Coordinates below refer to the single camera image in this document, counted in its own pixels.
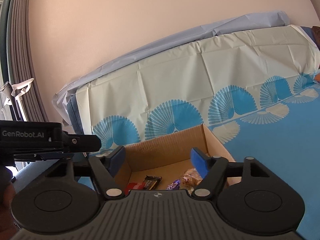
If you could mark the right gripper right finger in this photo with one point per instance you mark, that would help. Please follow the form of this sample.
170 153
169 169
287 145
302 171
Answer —
212 171

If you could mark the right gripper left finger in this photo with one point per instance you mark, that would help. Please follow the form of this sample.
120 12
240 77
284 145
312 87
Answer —
104 171

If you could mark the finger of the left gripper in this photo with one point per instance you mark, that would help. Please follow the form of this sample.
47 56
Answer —
80 143

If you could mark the puffed rice bar packet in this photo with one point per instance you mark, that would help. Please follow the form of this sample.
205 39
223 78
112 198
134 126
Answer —
189 180

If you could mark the dark red square snack packet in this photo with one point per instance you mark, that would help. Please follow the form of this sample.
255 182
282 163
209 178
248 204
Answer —
133 186

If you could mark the small purple candy packet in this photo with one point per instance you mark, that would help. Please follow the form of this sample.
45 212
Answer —
175 185

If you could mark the dark chocolate snack packet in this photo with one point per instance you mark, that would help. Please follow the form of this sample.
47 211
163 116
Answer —
150 183

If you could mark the person left hand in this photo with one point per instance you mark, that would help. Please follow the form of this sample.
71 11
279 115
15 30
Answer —
8 227

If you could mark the brown cardboard box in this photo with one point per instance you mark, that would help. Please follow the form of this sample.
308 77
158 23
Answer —
167 156

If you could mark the white drying rack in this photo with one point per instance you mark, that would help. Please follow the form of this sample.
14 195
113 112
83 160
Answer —
13 97

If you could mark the grey curtain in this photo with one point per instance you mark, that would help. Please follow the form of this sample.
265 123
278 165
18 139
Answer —
16 60

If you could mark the blue fan-pattern sofa cover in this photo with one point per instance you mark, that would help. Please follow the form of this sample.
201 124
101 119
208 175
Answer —
255 90

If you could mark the orange cushion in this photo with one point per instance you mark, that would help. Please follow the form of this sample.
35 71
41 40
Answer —
317 78

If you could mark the grey sheet on backrest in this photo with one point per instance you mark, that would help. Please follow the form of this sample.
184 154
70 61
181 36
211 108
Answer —
257 20

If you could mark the brown clothing pile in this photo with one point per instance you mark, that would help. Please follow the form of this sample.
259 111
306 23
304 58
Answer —
316 35

